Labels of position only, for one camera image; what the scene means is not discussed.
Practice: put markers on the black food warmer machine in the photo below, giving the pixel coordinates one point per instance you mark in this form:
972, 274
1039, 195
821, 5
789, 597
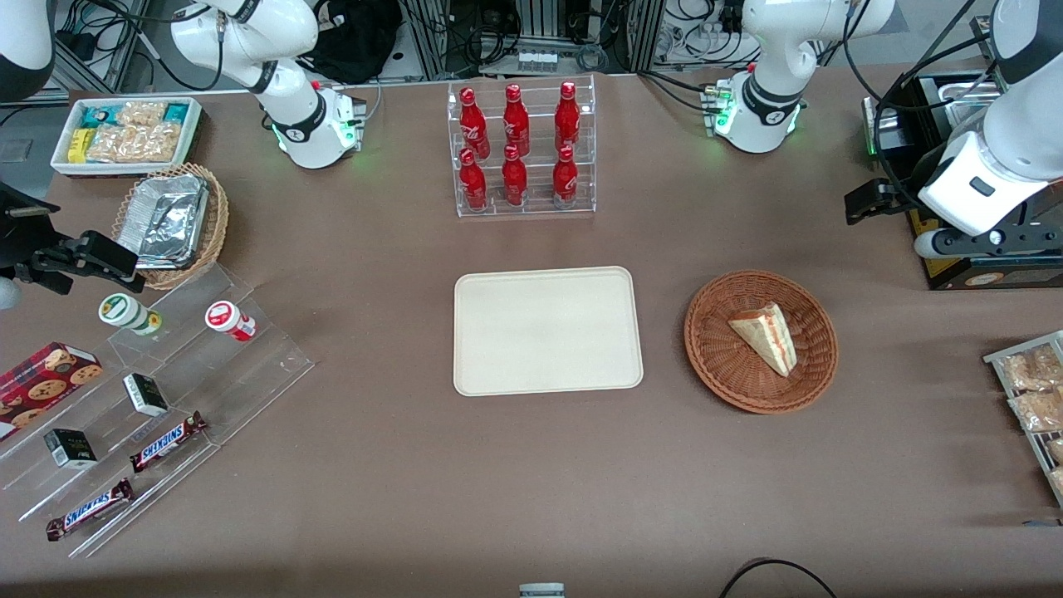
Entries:
901, 124

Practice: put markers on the aluminium foil container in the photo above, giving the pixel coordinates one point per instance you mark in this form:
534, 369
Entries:
162, 220

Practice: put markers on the light oval wicker basket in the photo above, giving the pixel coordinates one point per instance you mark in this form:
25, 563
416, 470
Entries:
214, 228

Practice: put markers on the clear acrylic stepped display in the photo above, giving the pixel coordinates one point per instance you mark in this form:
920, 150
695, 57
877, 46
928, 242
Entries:
249, 374

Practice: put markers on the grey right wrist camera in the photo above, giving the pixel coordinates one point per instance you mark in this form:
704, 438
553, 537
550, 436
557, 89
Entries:
7, 293

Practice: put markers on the black bag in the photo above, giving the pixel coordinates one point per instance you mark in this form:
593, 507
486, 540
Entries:
357, 41

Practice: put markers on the clear acrylic bottle rack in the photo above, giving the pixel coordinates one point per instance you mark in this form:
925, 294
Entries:
536, 209

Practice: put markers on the red soda bottle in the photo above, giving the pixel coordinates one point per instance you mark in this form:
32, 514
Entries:
516, 120
565, 178
567, 118
473, 124
472, 181
514, 178

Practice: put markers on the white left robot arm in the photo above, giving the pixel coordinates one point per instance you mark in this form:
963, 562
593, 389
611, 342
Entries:
772, 50

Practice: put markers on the Snickers chocolate bar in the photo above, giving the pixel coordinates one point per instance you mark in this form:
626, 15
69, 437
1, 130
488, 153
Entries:
90, 509
166, 442

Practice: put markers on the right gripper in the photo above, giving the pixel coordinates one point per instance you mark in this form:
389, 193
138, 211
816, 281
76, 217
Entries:
18, 236

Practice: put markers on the green lid white cup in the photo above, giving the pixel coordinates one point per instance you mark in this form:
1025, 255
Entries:
124, 311

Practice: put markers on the small clear rice cracker pack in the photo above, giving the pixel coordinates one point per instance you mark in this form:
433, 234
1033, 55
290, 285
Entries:
141, 113

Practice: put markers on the brown round wicker basket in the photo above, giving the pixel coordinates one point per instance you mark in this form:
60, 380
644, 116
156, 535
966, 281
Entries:
722, 365

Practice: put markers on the grey white small device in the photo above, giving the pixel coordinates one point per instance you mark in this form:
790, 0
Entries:
541, 590

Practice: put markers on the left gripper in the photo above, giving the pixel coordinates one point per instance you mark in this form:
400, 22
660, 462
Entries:
900, 197

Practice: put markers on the teal snack packet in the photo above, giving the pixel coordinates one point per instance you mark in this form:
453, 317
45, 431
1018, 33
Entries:
95, 116
176, 114

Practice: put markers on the red lid white cup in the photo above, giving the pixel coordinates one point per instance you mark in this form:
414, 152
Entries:
228, 320

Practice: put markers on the triangular sandwich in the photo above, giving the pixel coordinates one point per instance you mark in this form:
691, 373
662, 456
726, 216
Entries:
768, 336

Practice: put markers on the clear cracker snack pack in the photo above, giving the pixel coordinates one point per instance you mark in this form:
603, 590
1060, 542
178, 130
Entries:
1038, 411
1056, 450
1030, 370
1058, 482

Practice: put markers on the small black box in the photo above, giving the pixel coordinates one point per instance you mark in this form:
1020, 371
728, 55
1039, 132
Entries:
145, 394
71, 448

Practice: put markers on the large clear rice cracker pack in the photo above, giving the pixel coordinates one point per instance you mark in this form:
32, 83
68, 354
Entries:
137, 143

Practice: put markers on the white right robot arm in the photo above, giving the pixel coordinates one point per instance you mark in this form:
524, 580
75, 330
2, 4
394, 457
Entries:
292, 108

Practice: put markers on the red cookie box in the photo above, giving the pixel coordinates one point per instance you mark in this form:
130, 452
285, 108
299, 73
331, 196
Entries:
46, 382

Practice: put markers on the yellow snack packet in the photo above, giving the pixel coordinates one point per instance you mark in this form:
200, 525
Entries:
78, 145

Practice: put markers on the white snack bin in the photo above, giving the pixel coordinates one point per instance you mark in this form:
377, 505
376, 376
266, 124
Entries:
62, 166

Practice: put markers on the steel warmer pan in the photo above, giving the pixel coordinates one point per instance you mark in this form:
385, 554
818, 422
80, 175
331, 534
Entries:
963, 90

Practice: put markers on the cream plastic tray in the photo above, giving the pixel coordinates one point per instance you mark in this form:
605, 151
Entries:
544, 332

